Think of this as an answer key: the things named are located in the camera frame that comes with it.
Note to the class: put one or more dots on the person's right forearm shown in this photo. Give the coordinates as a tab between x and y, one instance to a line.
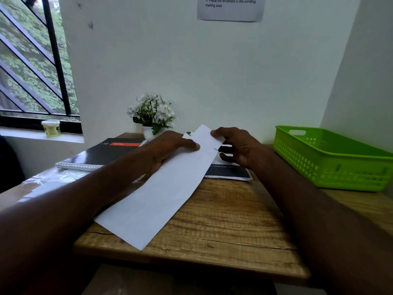
307	218

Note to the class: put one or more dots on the person's left hand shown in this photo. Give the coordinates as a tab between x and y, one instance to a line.
167	147

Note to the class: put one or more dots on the green plastic basket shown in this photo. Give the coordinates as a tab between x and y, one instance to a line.
334	162

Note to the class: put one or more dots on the printed sheet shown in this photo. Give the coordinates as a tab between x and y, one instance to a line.
227	173

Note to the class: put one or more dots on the white envelope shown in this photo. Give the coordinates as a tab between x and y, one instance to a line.
159	205

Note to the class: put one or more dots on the small cream jar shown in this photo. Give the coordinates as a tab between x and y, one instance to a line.
51	129

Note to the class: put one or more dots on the black spiral notebook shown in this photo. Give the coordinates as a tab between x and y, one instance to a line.
101	153

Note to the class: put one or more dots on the white window sill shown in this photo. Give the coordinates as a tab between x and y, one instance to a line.
40	137

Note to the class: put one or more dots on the white flower plant in pot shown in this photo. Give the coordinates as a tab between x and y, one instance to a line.
153	110

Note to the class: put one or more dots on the person's right hand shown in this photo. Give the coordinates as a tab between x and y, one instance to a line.
245	150

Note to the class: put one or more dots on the black window grille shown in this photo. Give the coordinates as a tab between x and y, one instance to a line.
58	73

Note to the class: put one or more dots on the paper notice sheet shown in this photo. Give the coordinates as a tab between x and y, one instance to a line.
231	13

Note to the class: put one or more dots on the clear plastic sleeve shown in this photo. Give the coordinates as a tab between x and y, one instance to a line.
55	178

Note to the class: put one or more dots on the black backpack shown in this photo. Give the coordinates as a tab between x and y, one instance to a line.
9	168

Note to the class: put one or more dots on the person's left forearm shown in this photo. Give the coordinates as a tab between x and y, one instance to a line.
61	218

